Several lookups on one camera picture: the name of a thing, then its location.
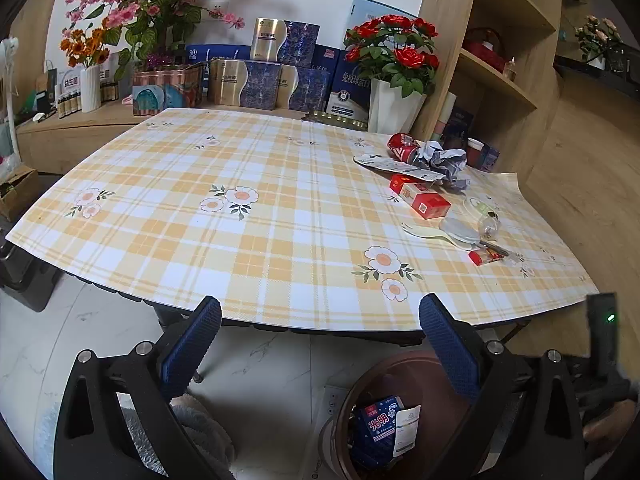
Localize white paper card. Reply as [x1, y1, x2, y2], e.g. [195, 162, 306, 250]
[394, 406, 420, 457]

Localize red basket with handle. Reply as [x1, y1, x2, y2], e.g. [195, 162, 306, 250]
[461, 27, 507, 74]

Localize white faceted flower pot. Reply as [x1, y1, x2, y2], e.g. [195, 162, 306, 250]
[367, 78, 429, 134]

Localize clear plastic wrapper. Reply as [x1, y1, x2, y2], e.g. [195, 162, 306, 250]
[462, 194, 502, 239]

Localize red cigarette pack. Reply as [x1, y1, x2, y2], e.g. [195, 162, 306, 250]
[389, 173, 452, 221]

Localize grey fluffy cloth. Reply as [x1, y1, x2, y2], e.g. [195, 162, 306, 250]
[169, 394, 237, 480]

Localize brown plastic bin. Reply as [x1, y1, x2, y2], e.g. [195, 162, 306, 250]
[319, 350, 483, 480]

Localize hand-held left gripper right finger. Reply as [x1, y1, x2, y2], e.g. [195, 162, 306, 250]
[418, 293, 587, 480]

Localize white labelled box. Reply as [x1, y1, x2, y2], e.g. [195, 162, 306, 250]
[56, 68, 84, 99]

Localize white ribbed vase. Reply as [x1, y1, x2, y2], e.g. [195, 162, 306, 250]
[79, 64, 103, 114]

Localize cream plastic spoon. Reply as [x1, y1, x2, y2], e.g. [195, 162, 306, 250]
[399, 222, 452, 244]

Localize gold and blue gift box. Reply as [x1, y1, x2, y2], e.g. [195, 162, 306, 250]
[249, 17, 321, 67]
[272, 64, 332, 112]
[207, 58, 279, 110]

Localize grey floor mat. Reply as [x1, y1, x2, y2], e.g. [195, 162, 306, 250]
[116, 394, 168, 480]

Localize striped patterned planter tin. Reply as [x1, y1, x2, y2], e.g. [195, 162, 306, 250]
[130, 64, 204, 119]

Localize orange artificial flowers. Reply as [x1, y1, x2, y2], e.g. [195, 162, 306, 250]
[59, 26, 122, 69]

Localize cardboard box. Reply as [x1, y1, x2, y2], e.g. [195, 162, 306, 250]
[0, 167, 42, 222]

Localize person's right hand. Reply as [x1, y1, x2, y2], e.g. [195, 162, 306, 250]
[582, 399, 640, 463]

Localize crushed red soda can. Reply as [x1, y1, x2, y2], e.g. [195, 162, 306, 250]
[387, 132, 427, 164]

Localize large light blue box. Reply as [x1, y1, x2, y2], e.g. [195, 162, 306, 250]
[348, 0, 422, 37]

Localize stack of pastel paper cups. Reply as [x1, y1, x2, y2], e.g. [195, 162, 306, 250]
[432, 92, 459, 142]

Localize small red clear pack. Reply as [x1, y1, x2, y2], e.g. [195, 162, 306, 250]
[468, 247, 502, 267]

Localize row of small brown bottles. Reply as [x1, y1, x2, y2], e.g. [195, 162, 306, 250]
[56, 92, 84, 120]

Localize red artificial rose plant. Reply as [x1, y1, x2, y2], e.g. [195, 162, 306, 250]
[343, 14, 441, 99]

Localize cream round lid green label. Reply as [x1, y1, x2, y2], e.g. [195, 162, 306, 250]
[439, 217, 482, 252]

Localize blue printed wrapper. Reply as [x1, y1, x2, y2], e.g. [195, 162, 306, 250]
[352, 153, 454, 182]

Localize blue box white badge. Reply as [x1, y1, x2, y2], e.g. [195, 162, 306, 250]
[324, 57, 374, 122]

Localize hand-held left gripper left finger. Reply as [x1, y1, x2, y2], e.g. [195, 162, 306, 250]
[52, 295, 224, 480]

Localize silver foil bag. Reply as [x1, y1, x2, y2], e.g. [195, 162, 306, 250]
[416, 141, 473, 192]

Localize black counter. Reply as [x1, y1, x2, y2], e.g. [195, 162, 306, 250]
[552, 44, 640, 92]

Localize gold scalloped tray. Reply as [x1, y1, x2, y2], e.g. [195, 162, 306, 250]
[302, 109, 369, 131]

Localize flat blue box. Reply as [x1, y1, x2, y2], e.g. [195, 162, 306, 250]
[185, 43, 252, 64]

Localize potted pink rose plant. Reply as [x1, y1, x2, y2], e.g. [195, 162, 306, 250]
[574, 14, 624, 72]

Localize dark blue box red label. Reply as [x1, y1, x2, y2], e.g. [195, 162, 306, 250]
[314, 45, 347, 69]

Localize wooden shelf unit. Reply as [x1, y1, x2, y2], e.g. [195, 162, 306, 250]
[414, 0, 562, 177]

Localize blue printed carton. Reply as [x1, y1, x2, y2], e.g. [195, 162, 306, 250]
[351, 394, 407, 467]

